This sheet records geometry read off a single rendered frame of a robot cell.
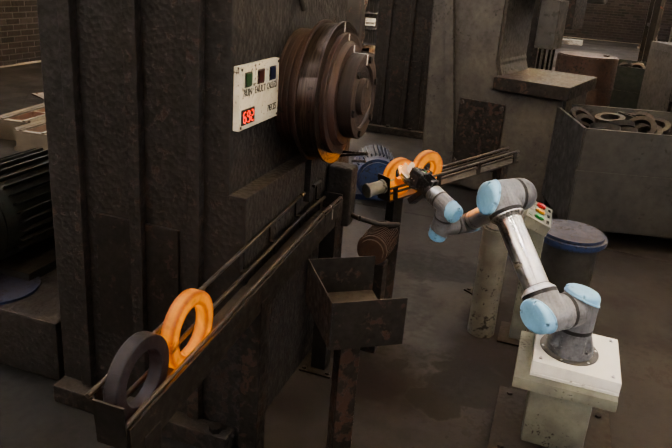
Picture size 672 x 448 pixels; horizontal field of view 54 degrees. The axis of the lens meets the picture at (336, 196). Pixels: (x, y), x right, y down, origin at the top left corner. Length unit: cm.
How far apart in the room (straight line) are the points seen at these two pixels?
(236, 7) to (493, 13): 316
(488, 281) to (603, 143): 149
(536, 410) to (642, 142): 219
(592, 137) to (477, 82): 109
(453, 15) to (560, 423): 317
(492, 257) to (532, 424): 76
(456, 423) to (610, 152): 216
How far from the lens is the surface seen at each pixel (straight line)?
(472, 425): 253
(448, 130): 494
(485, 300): 296
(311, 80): 201
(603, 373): 233
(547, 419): 243
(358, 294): 195
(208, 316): 164
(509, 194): 226
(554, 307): 217
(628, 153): 418
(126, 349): 141
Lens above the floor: 151
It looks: 19 degrees down
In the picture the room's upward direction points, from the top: 4 degrees clockwise
